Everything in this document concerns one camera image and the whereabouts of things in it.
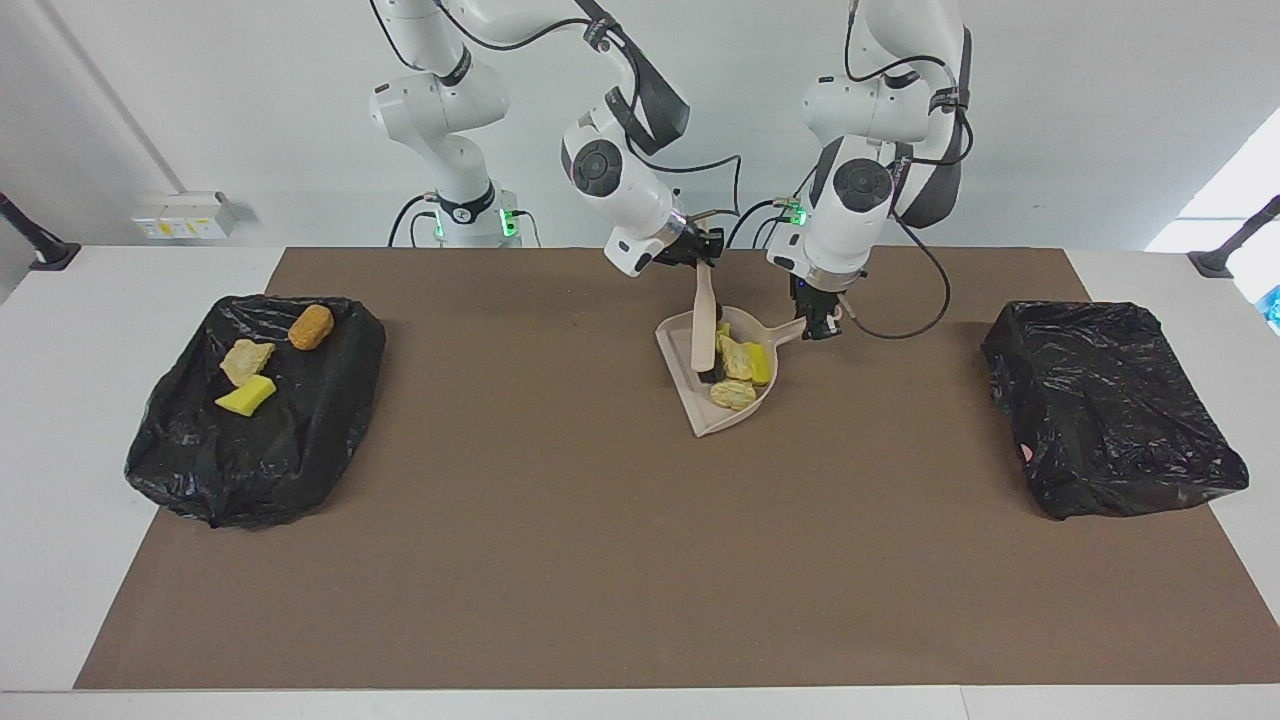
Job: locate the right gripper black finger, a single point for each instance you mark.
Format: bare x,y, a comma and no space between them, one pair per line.
714,243
702,263

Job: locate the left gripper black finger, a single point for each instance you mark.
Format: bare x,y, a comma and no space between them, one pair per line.
812,325
835,318

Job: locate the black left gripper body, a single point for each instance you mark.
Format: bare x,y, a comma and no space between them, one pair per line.
822,295

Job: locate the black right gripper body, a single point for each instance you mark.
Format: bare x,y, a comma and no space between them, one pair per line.
685,248

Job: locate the thick yellow sponge chunk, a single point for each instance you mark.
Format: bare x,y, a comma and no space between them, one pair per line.
761,363

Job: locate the beige hand brush black bristles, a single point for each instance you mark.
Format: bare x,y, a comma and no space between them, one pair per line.
703,330

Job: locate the beige foam rock chunk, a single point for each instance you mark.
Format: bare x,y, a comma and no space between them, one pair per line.
735,356

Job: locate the rounded beige foam chunk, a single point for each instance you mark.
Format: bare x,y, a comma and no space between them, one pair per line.
733,394

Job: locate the beige plastic dustpan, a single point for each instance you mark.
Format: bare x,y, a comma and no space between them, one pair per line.
725,415

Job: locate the brown cork piece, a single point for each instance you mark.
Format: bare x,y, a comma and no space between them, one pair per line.
311,327

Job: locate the grey-beige foam rock chunk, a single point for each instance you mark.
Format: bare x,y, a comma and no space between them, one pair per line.
245,360

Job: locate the small curved yellow sponge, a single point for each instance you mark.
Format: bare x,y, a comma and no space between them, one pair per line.
245,398

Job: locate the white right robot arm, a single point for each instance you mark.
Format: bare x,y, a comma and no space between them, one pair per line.
620,185

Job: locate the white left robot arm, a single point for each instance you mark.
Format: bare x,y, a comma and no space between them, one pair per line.
850,220

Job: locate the black bag bin pink spot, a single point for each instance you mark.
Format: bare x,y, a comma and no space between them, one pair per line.
1100,400

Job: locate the black bag lined bin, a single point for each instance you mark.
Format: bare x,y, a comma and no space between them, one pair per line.
300,440

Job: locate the large brown table mat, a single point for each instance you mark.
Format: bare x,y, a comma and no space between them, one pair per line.
600,600

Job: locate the black clamp stand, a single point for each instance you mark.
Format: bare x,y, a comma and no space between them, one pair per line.
50,252
1215,262

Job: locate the small blue object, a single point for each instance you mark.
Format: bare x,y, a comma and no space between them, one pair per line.
1273,305

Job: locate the white wall socket box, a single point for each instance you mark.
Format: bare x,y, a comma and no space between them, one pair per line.
185,215

